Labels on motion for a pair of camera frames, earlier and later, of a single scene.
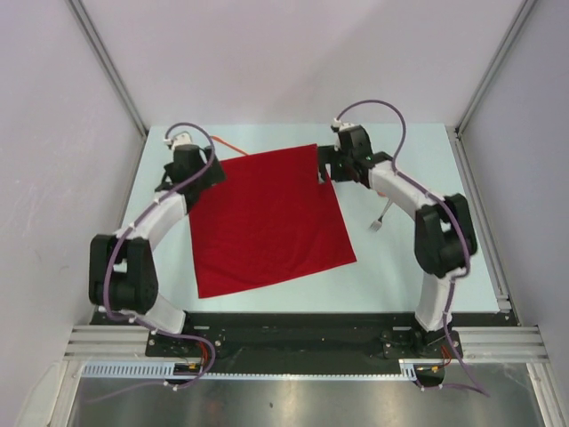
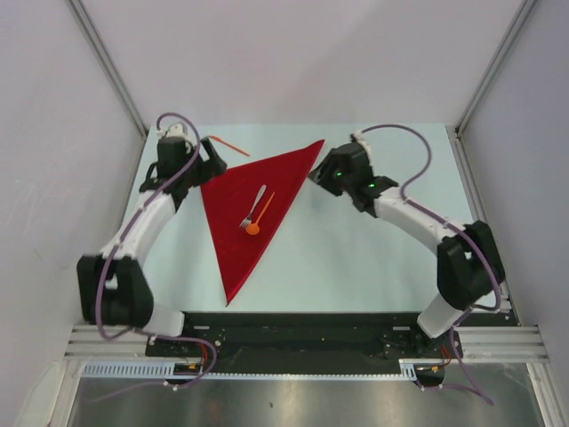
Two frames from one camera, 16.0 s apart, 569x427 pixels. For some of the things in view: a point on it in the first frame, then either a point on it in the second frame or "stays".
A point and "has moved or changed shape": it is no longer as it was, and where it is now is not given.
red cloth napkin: (272, 218) has moved or changed shape
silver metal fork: (376, 225) -> (248, 219)
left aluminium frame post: (107, 60) stays
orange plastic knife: (220, 140) stays
